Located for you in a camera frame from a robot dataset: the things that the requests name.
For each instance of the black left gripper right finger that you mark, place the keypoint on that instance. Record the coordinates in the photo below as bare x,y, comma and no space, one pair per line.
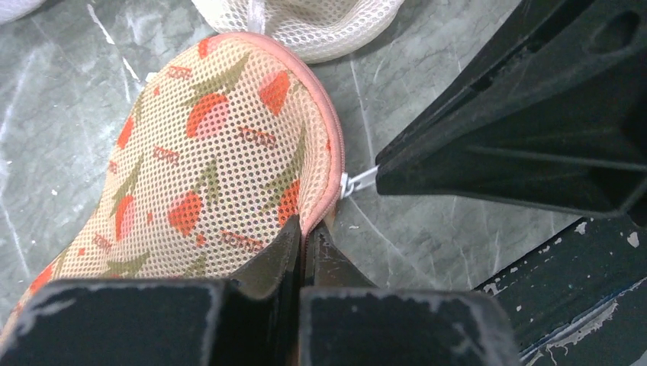
345,319

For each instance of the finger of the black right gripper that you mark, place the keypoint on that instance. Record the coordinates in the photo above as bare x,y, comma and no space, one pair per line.
550,114

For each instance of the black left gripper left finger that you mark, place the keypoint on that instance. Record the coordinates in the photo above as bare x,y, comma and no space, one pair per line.
247,318

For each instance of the tulip print mesh laundry bag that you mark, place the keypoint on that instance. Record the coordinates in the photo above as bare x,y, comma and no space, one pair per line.
224,145

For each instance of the cream embroidered mesh laundry bag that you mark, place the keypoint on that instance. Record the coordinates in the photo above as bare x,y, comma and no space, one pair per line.
316,30

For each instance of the white blue-trimmed mesh laundry bag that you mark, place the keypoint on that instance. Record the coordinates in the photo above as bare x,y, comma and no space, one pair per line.
11,10

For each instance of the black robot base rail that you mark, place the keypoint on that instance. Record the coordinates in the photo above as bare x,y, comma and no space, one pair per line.
580,297

